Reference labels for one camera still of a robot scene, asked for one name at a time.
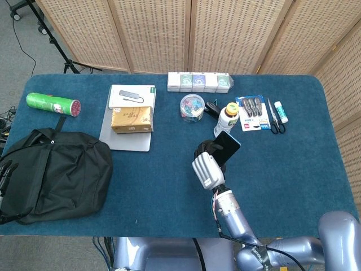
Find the white USB hub box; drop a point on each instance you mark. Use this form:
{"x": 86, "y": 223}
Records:
{"x": 132, "y": 94}

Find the blue table mat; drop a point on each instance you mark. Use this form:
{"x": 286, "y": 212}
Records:
{"x": 158, "y": 192}

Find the white bottle yellow cap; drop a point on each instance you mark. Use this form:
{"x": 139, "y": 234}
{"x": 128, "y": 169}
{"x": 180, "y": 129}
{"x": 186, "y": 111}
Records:
{"x": 225, "y": 121}

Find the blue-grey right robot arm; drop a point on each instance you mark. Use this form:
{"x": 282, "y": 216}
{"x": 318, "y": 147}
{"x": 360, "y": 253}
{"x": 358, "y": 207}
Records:
{"x": 234, "y": 220}

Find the black smartphone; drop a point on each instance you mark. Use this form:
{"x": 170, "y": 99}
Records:
{"x": 229, "y": 146}

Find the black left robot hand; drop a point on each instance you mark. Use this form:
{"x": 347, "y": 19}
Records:
{"x": 5, "y": 175}

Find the yellow tissue pack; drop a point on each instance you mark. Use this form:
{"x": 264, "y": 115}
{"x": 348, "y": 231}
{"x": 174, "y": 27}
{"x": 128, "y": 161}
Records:
{"x": 132, "y": 120}

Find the clear jar of binder clips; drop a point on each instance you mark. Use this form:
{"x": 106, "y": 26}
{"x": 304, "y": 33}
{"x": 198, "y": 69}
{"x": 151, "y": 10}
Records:
{"x": 192, "y": 108}

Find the grey laptop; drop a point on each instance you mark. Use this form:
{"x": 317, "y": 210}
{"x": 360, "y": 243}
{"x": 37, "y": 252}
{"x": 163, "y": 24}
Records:
{"x": 127, "y": 142}

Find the green chip can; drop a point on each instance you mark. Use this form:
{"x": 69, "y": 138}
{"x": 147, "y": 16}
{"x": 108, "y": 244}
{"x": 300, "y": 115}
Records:
{"x": 48, "y": 103}

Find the black tripod stand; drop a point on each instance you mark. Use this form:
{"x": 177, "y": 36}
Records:
{"x": 60, "y": 52}

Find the wrapped playing card multipack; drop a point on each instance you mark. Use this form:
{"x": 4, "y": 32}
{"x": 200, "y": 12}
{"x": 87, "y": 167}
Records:
{"x": 198, "y": 82}

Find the black fabric backpack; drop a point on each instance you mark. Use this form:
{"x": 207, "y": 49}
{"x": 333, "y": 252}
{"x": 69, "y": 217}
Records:
{"x": 56, "y": 172}

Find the black wheeled cart base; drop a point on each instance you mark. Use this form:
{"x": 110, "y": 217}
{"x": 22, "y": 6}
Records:
{"x": 16, "y": 16}

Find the black stapler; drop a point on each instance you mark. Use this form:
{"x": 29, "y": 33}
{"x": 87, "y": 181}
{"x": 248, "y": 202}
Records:
{"x": 212, "y": 109}

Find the white glue stick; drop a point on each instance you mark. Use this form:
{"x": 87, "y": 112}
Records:
{"x": 281, "y": 112}

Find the blue-grey robot torso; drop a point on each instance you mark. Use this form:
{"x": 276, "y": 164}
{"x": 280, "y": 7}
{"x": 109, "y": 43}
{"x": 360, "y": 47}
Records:
{"x": 169, "y": 254}

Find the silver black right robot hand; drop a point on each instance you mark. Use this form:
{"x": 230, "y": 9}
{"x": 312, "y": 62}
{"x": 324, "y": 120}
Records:
{"x": 207, "y": 172}

